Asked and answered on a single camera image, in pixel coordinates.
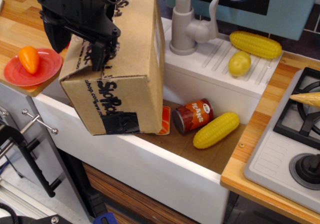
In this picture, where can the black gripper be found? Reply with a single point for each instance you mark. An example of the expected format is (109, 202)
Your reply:
(89, 19)

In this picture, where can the brown cardboard box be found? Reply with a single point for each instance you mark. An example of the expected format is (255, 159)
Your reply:
(126, 96)

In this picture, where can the red plastic plate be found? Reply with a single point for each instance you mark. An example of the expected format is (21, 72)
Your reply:
(50, 63)

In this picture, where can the orange toy pepper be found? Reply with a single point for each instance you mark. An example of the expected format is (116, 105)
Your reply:
(29, 59)

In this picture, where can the grey toy faucet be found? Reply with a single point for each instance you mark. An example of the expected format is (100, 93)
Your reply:
(187, 31)

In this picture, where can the orange toy salmon piece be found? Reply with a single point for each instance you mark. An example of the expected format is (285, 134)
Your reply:
(166, 121)

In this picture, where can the black clamp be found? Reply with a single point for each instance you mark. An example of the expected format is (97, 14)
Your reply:
(17, 139)

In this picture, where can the toy beans can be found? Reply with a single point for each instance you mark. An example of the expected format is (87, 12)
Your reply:
(193, 115)

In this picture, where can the white toy sink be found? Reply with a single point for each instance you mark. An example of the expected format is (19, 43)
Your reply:
(167, 168)

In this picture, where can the yellow toy corn in sink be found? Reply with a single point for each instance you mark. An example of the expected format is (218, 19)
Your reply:
(216, 130)

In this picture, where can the yellow toy potato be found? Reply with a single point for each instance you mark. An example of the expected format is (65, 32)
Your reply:
(239, 64)

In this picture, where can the yellow toy corn on drainer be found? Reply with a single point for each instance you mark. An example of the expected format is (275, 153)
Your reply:
(256, 44)

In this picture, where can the light blue toy microwave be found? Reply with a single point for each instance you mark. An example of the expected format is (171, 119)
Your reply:
(284, 18)

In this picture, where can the grey toy stove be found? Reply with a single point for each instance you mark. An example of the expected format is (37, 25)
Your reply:
(293, 129)

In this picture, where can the beige ice cream cone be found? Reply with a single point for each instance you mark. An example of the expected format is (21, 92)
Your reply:
(310, 98)

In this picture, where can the black stove knob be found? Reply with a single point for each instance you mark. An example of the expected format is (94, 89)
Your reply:
(305, 170)

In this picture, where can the silver cabinet handle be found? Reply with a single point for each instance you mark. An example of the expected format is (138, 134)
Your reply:
(36, 119)

